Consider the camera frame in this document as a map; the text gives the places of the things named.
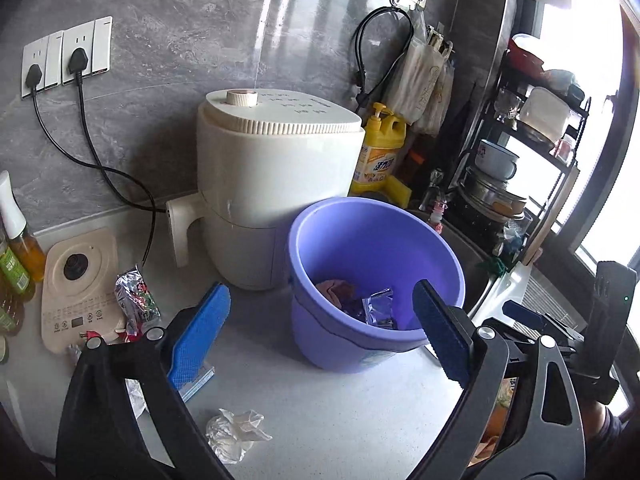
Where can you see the clear plastic bag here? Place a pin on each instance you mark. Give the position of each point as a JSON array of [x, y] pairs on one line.
[[137, 397]]

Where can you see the blue and white medicine box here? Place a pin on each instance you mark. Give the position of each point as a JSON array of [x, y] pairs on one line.
[[201, 384]]

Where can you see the hanging printed white bag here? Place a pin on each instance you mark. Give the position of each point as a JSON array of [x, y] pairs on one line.
[[415, 80]]

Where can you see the cream air fryer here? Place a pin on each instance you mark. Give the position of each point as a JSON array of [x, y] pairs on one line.
[[270, 185]]

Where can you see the person's right forearm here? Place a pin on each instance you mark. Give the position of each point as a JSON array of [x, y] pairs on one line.
[[602, 435]]

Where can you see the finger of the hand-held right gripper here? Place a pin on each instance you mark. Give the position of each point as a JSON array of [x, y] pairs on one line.
[[522, 312]]

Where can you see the pink cup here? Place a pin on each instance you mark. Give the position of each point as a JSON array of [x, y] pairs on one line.
[[566, 149]]

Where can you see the cream kettle base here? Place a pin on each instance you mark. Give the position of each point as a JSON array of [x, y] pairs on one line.
[[85, 280]]

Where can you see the red bowl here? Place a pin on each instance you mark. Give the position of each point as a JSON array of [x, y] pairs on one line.
[[525, 57]]

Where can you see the small red and white bottle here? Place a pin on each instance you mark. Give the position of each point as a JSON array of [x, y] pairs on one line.
[[437, 215]]

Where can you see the purple plastic bucket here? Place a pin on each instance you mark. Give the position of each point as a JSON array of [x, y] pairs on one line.
[[350, 240]]

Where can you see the stacked steel pots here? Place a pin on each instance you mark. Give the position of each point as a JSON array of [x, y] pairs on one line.
[[487, 192]]

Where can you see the amber oil bottle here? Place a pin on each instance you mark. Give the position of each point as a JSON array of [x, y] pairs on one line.
[[9, 312]]

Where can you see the black power plug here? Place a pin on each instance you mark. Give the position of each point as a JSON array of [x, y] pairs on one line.
[[34, 76], [77, 64]]

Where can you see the steel sink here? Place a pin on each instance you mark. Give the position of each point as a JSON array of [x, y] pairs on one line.
[[470, 260]]

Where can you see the yellow detergent pump bottle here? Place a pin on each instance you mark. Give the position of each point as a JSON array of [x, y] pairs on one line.
[[380, 150]]

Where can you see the silver printed snack wrapper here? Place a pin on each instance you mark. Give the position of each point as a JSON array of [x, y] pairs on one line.
[[135, 300]]

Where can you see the hanging chopsticks pack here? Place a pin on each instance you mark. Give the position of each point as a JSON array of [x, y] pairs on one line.
[[440, 42]]

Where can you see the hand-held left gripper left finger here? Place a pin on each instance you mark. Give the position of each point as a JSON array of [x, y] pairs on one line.
[[200, 330]]

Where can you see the white enamel mug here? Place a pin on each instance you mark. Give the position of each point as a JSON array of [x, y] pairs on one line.
[[495, 160]]

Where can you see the white capped oil bottle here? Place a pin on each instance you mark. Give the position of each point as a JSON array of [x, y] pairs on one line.
[[22, 250]]

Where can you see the white tissue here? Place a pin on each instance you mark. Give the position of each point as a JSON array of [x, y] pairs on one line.
[[232, 435]]

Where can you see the white wall socket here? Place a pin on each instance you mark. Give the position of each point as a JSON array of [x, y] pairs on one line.
[[50, 55], [97, 45]]

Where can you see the black dish rack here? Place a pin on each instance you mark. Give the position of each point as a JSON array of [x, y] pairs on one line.
[[580, 125]]

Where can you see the silver foil wrapper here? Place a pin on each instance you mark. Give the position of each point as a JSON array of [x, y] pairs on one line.
[[377, 305]]

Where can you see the glass goblet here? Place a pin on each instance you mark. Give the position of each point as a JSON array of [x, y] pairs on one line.
[[507, 102]]

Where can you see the chrome faucet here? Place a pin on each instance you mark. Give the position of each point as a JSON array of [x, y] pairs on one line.
[[432, 187]]

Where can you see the white container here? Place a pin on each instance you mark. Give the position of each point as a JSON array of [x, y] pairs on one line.
[[545, 115]]

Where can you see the green cloth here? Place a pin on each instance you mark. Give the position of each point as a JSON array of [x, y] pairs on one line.
[[499, 266]]

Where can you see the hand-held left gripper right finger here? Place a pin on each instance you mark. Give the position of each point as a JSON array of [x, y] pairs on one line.
[[440, 330]]

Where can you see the green label bottle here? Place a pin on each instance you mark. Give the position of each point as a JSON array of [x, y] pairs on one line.
[[12, 270]]

